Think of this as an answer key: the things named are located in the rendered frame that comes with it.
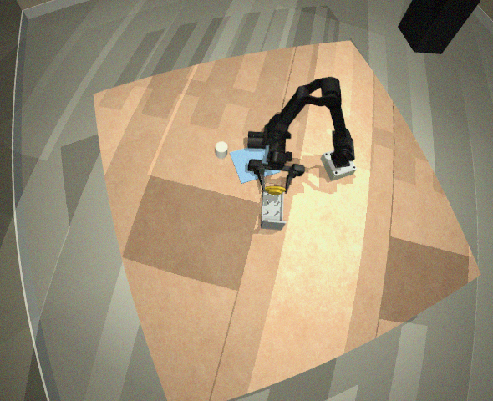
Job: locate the yellow plate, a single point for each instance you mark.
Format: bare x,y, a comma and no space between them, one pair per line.
275,190

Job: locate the white dish rack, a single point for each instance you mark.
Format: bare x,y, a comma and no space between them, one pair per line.
272,211

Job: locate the light blue flat mat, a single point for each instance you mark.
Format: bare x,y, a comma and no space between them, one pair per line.
241,159

